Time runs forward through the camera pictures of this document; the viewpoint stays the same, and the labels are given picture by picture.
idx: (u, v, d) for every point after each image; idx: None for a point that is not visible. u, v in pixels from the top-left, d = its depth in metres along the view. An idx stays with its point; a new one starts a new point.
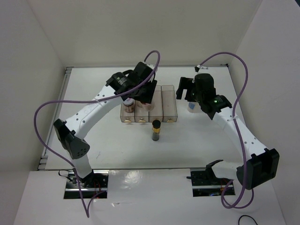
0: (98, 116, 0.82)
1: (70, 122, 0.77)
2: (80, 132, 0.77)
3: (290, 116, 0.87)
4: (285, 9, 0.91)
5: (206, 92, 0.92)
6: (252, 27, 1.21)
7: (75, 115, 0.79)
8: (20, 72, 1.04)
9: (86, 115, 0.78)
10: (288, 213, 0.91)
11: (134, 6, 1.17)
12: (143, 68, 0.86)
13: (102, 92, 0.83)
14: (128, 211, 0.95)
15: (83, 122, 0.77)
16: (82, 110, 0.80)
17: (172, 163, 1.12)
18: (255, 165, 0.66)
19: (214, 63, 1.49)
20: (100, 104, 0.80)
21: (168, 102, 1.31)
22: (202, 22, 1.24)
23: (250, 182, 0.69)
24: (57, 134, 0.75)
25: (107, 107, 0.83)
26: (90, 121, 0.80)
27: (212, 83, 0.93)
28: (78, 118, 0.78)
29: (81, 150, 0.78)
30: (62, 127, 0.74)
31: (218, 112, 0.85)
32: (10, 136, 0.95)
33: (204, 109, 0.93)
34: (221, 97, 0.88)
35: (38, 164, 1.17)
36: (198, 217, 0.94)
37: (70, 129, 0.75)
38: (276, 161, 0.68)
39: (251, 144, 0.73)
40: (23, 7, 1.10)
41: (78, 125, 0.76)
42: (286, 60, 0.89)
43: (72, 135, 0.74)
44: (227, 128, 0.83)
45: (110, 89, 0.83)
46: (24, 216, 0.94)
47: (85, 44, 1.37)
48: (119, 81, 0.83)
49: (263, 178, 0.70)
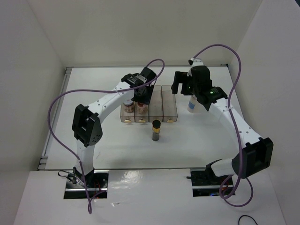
0: (115, 105, 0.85)
1: (93, 107, 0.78)
2: (101, 116, 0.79)
3: (290, 116, 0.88)
4: (285, 11, 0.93)
5: (202, 84, 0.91)
6: (251, 28, 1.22)
7: (96, 101, 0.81)
8: (20, 70, 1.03)
9: (107, 101, 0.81)
10: (287, 213, 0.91)
11: (135, 6, 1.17)
12: (149, 71, 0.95)
13: (120, 85, 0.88)
14: (129, 211, 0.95)
15: (104, 107, 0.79)
16: (102, 97, 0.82)
17: (173, 163, 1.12)
18: (250, 153, 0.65)
19: (214, 62, 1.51)
20: (118, 94, 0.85)
21: (168, 102, 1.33)
22: (203, 23, 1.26)
23: (244, 170, 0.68)
24: (77, 118, 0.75)
25: (123, 98, 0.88)
26: (109, 108, 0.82)
27: (208, 74, 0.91)
28: (100, 104, 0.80)
29: (95, 136, 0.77)
30: (83, 111, 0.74)
31: (213, 102, 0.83)
32: (10, 136, 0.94)
33: (199, 101, 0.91)
34: (217, 88, 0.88)
35: (38, 164, 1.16)
36: (198, 217, 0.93)
37: (94, 112, 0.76)
38: (270, 150, 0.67)
39: (246, 133, 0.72)
40: (23, 6, 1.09)
41: (101, 109, 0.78)
42: (286, 61, 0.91)
43: (93, 117, 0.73)
44: (223, 119, 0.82)
45: (125, 84, 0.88)
46: (23, 217, 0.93)
47: (85, 44, 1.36)
48: (131, 79, 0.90)
49: (258, 167, 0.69)
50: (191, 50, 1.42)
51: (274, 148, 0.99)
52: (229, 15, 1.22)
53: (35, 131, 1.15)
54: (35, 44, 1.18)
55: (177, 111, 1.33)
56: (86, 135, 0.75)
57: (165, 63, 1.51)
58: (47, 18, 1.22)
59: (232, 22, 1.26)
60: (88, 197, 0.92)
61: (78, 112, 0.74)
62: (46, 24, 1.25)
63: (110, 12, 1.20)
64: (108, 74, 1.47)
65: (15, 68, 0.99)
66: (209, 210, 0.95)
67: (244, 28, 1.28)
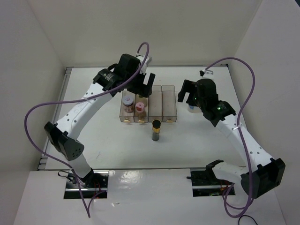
0: (89, 114, 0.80)
1: (61, 123, 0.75)
2: (72, 132, 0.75)
3: (290, 116, 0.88)
4: (285, 11, 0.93)
5: (208, 99, 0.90)
6: (252, 28, 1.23)
7: (65, 116, 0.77)
8: (20, 70, 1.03)
9: (76, 114, 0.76)
10: (288, 214, 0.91)
11: (135, 6, 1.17)
12: (128, 60, 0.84)
13: (91, 90, 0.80)
14: (128, 211, 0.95)
15: (74, 122, 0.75)
16: (72, 110, 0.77)
17: (173, 163, 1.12)
18: (262, 176, 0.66)
19: (214, 62, 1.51)
20: (89, 102, 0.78)
21: (168, 102, 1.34)
22: (203, 23, 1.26)
23: (255, 192, 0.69)
24: (48, 137, 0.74)
25: (98, 104, 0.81)
26: (81, 121, 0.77)
27: (214, 88, 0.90)
28: (69, 119, 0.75)
29: (76, 150, 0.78)
30: (53, 129, 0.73)
31: (222, 120, 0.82)
32: (10, 136, 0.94)
33: (207, 117, 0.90)
34: (224, 103, 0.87)
35: (38, 164, 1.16)
36: (199, 217, 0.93)
37: (63, 131, 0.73)
38: (281, 171, 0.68)
39: (258, 154, 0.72)
40: (23, 6, 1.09)
41: (70, 126, 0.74)
42: (286, 61, 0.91)
43: (64, 135, 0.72)
44: (232, 137, 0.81)
45: (98, 86, 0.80)
46: (23, 217, 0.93)
47: (85, 44, 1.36)
48: (106, 77, 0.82)
49: (267, 187, 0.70)
50: (191, 50, 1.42)
51: (275, 148, 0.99)
52: (229, 15, 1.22)
53: (35, 131, 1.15)
54: (35, 45, 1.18)
55: (177, 111, 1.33)
56: (64, 152, 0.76)
57: (165, 63, 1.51)
58: (47, 19, 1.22)
59: (233, 22, 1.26)
60: (82, 196, 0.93)
61: (47, 131, 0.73)
62: (46, 24, 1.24)
63: (110, 12, 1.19)
64: None
65: (15, 68, 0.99)
66: (209, 210, 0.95)
67: (244, 28, 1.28)
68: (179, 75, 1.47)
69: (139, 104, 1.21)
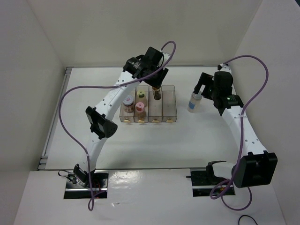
0: (123, 98, 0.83)
1: (100, 107, 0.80)
2: (109, 115, 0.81)
3: (290, 116, 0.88)
4: (285, 11, 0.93)
5: (222, 89, 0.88)
6: (252, 28, 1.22)
7: (102, 101, 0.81)
8: (21, 71, 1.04)
9: (111, 99, 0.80)
10: (288, 214, 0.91)
11: (135, 6, 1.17)
12: (154, 51, 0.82)
13: (122, 77, 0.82)
14: (128, 212, 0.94)
15: (110, 106, 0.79)
16: (107, 95, 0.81)
17: (172, 163, 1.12)
18: (249, 161, 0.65)
19: (214, 62, 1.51)
20: (121, 88, 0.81)
21: (168, 101, 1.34)
22: (203, 23, 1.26)
23: (241, 179, 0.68)
24: (90, 119, 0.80)
25: (129, 90, 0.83)
26: (116, 104, 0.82)
27: (229, 80, 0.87)
28: (105, 103, 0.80)
29: (112, 130, 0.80)
30: (92, 113, 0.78)
31: (228, 108, 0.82)
32: (10, 136, 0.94)
33: (215, 105, 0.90)
34: (235, 96, 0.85)
35: (38, 164, 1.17)
36: (198, 217, 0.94)
37: (101, 114, 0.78)
38: (273, 165, 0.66)
39: (252, 144, 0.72)
40: (23, 6, 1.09)
41: (107, 109, 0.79)
42: (286, 61, 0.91)
43: (100, 121, 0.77)
44: (233, 125, 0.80)
45: (128, 74, 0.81)
46: (23, 216, 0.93)
47: (85, 43, 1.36)
48: (133, 65, 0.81)
49: (256, 180, 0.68)
50: (191, 50, 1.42)
51: (275, 148, 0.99)
52: (229, 15, 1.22)
53: (35, 131, 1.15)
54: (35, 44, 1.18)
55: (177, 111, 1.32)
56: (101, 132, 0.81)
57: None
58: (47, 19, 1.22)
59: (233, 22, 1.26)
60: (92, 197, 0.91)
61: (87, 115, 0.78)
62: (46, 24, 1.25)
63: (110, 12, 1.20)
64: (108, 74, 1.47)
65: (15, 69, 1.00)
66: (209, 210, 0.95)
67: (244, 27, 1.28)
68: (179, 75, 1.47)
69: (140, 104, 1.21)
